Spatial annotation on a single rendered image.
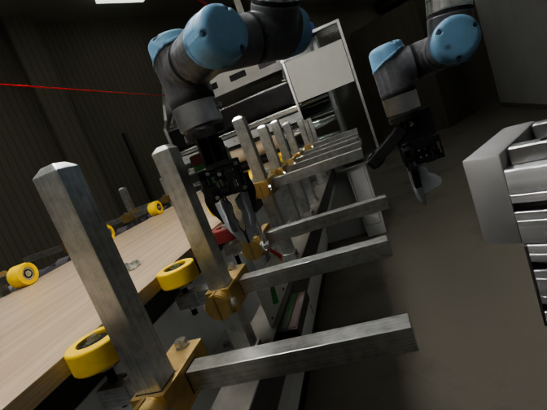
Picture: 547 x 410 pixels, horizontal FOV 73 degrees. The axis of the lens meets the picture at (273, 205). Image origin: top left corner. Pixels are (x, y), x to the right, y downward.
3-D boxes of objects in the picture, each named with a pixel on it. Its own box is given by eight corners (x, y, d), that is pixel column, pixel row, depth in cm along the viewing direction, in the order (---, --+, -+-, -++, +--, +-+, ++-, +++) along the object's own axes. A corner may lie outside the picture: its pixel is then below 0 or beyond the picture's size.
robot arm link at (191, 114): (175, 115, 65) (219, 98, 65) (185, 139, 65) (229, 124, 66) (168, 109, 57) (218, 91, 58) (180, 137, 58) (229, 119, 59)
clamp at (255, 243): (275, 238, 102) (269, 222, 101) (264, 257, 89) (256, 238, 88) (257, 244, 103) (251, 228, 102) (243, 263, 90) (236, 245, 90)
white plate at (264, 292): (291, 276, 105) (279, 244, 103) (273, 327, 80) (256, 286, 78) (290, 276, 105) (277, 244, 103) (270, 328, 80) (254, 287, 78)
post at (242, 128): (297, 255, 121) (244, 114, 113) (295, 259, 117) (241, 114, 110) (287, 258, 122) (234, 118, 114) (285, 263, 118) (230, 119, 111)
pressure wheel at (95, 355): (145, 377, 59) (114, 315, 57) (159, 397, 52) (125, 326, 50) (94, 412, 55) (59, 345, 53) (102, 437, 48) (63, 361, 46)
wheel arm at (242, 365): (416, 340, 44) (406, 308, 43) (422, 358, 41) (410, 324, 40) (120, 397, 56) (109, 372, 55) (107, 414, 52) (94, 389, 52)
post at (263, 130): (309, 240, 145) (266, 123, 137) (308, 243, 142) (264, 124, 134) (301, 242, 146) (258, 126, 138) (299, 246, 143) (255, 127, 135)
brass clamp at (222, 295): (256, 283, 78) (248, 261, 77) (238, 317, 65) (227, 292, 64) (230, 290, 80) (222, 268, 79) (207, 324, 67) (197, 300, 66)
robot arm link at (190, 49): (258, -7, 51) (222, 30, 60) (187, 0, 45) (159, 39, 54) (277, 50, 52) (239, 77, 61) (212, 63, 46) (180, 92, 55)
